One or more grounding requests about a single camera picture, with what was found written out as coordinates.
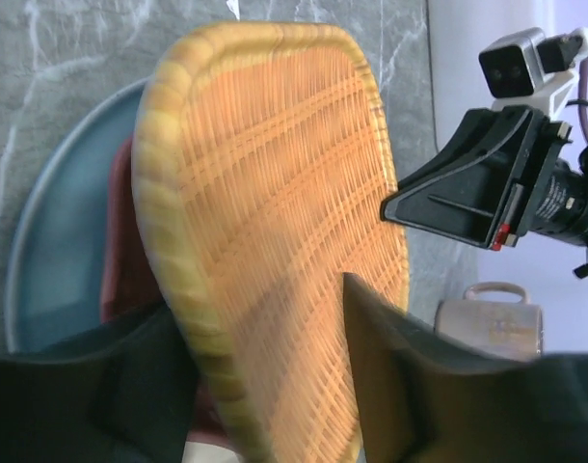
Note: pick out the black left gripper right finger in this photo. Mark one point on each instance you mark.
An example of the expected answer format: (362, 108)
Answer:
(422, 398)

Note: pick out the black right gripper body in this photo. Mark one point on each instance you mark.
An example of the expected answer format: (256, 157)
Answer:
(531, 188)

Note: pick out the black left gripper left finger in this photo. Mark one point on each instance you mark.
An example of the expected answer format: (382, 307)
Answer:
(56, 405)

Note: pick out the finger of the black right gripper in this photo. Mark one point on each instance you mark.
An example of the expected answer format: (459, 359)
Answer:
(449, 195)

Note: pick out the orange woven pattern plate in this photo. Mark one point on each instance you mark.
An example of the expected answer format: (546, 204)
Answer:
(259, 162)

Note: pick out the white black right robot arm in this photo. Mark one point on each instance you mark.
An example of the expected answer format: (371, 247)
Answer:
(498, 178)

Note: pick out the white plastic bin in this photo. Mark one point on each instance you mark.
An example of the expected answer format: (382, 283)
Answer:
(460, 30)

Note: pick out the pink polka dot plate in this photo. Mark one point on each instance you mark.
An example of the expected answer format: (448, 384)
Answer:
(120, 241)

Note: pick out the pink beige mug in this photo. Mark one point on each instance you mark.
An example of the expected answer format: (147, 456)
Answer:
(496, 318)

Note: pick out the blue grey plate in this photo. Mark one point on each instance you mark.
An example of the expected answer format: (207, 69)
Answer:
(55, 268)

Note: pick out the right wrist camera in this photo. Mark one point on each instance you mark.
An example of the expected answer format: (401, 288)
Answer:
(512, 65)

